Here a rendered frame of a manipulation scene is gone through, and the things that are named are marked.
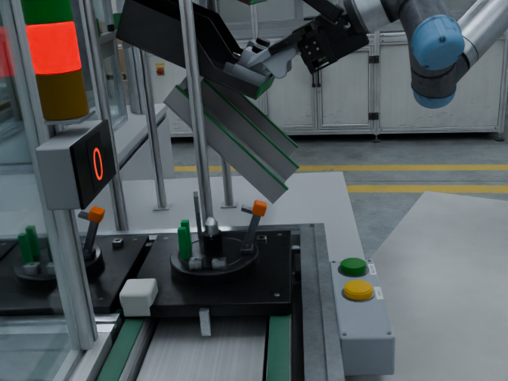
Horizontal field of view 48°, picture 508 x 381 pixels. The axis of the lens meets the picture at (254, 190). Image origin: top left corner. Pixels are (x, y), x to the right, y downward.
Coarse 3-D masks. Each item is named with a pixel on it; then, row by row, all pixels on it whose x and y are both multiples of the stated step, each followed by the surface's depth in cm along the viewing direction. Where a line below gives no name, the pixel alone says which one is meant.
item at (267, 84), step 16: (128, 0) 101; (144, 0) 108; (160, 0) 112; (128, 16) 102; (144, 16) 101; (160, 16) 101; (176, 16) 113; (128, 32) 103; (144, 32) 102; (160, 32) 102; (176, 32) 101; (208, 32) 112; (144, 48) 103; (160, 48) 103; (176, 48) 102; (208, 48) 114; (224, 48) 113; (176, 64) 103; (208, 64) 102; (224, 64) 114; (224, 80) 102; (240, 80) 101; (272, 80) 112; (256, 96) 102
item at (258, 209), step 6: (258, 204) 86; (264, 204) 87; (246, 210) 87; (252, 210) 87; (258, 210) 86; (264, 210) 86; (252, 216) 87; (258, 216) 87; (252, 222) 88; (258, 222) 87; (252, 228) 88; (246, 234) 88; (252, 234) 88; (246, 240) 89; (246, 246) 89
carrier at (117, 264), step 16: (80, 240) 98; (96, 240) 103; (112, 240) 102; (128, 240) 102; (144, 240) 101; (96, 256) 92; (112, 256) 96; (128, 256) 96; (96, 272) 91; (112, 272) 91; (128, 272) 90; (96, 288) 86; (112, 288) 86; (96, 304) 82; (112, 304) 82
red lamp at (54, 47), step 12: (36, 24) 60; (48, 24) 59; (60, 24) 59; (72, 24) 61; (36, 36) 59; (48, 36) 59; (60, 36) 59; (72, 36) 61; (36, 48) 60; (48, 48) 59; (60, 48) 60; (72, 48) 61; (36, 60) 60; (48, 60) 60; (60, 60) 60; (72, 60) 61; (36, 72) 61; (48, 72) 60; (60, 72) 60
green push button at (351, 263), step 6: (348, 258) 90; (354, 258) 89; (342, 264) 88; (348, 264) 88; (354, 264) 88; (360, 264) 88; (366, 264) 88; (342, 270) 87; (348, 270) 86; (354, 270) 86; (360, 270) 86; (366, 270) 88
